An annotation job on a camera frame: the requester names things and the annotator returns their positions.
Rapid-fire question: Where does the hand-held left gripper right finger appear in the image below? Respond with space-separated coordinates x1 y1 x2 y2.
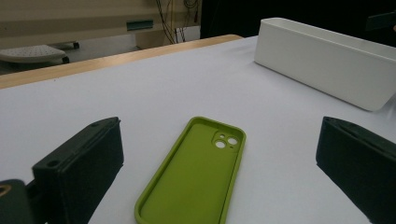
316 116 396 224

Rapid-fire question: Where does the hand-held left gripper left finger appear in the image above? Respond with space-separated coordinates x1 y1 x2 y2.
32 116 125 224

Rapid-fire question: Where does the green phone case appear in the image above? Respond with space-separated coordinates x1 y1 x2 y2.
134 116 248 224

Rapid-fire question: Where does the bundle of black cables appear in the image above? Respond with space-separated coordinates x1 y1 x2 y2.
154 0 200 45

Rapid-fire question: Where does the white plastic bin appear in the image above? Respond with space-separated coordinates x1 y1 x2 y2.
254 17 396 112

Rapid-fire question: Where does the white table sheet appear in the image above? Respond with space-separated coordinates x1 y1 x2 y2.
0 35 396 224

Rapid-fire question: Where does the green drawer handle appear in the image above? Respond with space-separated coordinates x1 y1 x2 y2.
125 19 155 32

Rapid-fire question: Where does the grey perforated wheeled platform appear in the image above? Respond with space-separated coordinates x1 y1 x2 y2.
0 41 80 65

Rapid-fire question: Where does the black curtain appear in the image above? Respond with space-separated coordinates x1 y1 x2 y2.
200 0 396 49

